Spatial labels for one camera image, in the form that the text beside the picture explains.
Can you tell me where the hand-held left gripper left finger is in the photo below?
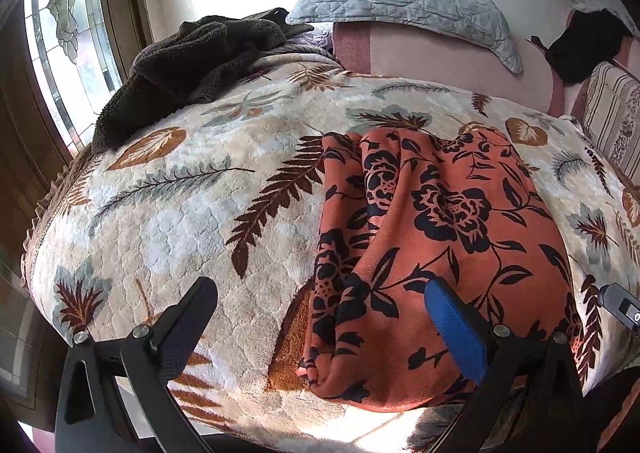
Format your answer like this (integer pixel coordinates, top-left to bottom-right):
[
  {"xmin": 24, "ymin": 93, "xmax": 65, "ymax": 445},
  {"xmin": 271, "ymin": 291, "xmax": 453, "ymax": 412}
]
[{"xmin": 54, "ymin": 276, "xmax": 219, "ymax": 453}]

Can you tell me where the leaf print fleece blanket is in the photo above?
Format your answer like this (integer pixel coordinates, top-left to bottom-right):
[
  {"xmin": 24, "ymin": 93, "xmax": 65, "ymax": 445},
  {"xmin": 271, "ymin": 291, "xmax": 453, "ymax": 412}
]
[{"xmin": 20, "ymin": 56, "xmax": 640, "ymax": 439}]

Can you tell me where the wooden window frame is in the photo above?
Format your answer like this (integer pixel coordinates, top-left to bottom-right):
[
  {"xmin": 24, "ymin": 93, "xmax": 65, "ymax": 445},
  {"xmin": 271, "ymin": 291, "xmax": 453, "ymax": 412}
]
[{"xmin": 95, "ymin": 0, "xmax": 153, "ymax": 84}]

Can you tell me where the grey quilted pillow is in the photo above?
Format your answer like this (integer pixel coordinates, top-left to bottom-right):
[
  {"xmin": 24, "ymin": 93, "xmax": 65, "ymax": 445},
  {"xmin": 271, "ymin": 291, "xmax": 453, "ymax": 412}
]
[{"xmin": 286, "ymin": 0, "xmax": 523, "ymax": 75}]

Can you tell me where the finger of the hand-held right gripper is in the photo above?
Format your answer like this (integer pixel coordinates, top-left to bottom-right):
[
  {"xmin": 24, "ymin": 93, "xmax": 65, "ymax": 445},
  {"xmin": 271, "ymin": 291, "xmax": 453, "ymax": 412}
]
[{"xmin": 597, "ymin": 283, "xmax": 640, "ymax": 329}]

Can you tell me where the stained glass window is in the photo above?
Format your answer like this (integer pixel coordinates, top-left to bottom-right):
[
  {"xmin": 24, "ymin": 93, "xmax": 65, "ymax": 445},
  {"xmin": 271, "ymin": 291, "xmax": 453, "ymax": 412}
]
[{"xmin": 24, "ymin": 0, "xmax": 126, "ymax": 154}]

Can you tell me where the black cloth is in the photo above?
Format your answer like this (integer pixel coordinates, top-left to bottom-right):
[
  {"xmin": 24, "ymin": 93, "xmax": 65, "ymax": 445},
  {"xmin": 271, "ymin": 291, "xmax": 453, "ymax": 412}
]
[{"xmin": 530, "ymin": 8, "xmax": 636, "ymax": 84}]

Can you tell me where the striped cushion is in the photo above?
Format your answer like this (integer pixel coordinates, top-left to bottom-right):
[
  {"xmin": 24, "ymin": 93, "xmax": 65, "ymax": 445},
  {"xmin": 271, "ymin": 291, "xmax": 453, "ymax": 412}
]
[{"xmin": 582, "ymin": 60, "xmax": 640, "ymax": 174}]

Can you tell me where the dark grey fleece cloth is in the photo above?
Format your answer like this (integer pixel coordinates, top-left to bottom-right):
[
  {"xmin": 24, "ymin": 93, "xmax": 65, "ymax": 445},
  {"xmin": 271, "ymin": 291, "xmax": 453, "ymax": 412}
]
[{"xmin": 92, "ymin": 8, "xmax": 313, "ymax": 151}]

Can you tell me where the orange floral garment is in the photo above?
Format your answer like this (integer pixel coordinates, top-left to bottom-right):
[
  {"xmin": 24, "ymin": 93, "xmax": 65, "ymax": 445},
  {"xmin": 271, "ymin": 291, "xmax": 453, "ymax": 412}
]
[{"xmin": 295, "ymin": 127, "xmax": 583, "ymax": 406}]

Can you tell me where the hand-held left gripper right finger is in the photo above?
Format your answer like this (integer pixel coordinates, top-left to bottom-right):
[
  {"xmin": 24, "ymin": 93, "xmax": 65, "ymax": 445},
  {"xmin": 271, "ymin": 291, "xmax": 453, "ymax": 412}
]
[{"xmin": 424, "ymin": 278, "xmax": 586, "ymax": 453}]

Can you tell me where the lavender cloth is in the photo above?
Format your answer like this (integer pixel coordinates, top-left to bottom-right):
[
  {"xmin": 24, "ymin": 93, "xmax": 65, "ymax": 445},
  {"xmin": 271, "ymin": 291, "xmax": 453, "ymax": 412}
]
[{"xmin": 285, "ymin": 30, "xmax": 335, "ymax": 55}]

